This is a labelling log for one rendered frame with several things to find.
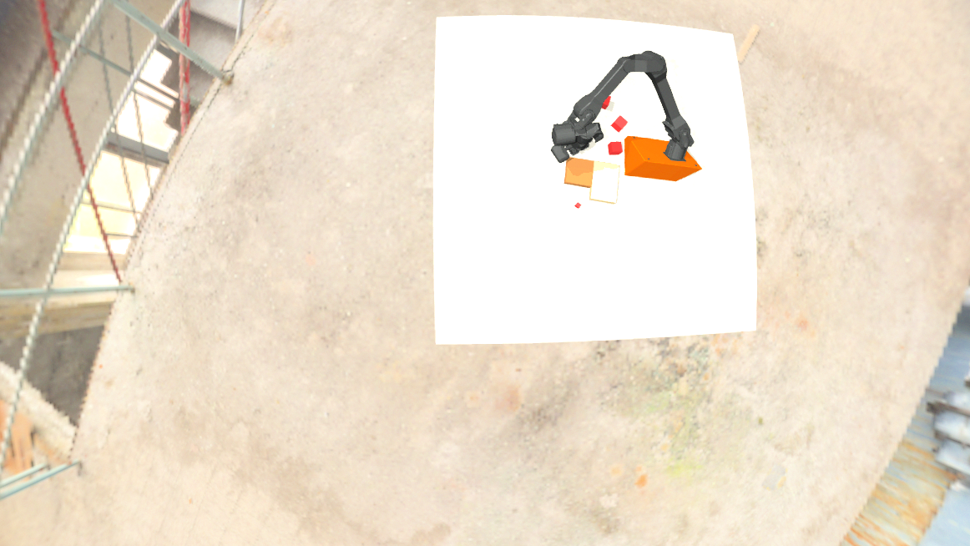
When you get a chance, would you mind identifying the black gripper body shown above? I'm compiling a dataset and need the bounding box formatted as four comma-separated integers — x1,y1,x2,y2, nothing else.
551,134,604,164

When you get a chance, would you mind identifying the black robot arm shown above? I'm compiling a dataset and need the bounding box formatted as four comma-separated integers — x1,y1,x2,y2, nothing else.
552,50,694,162

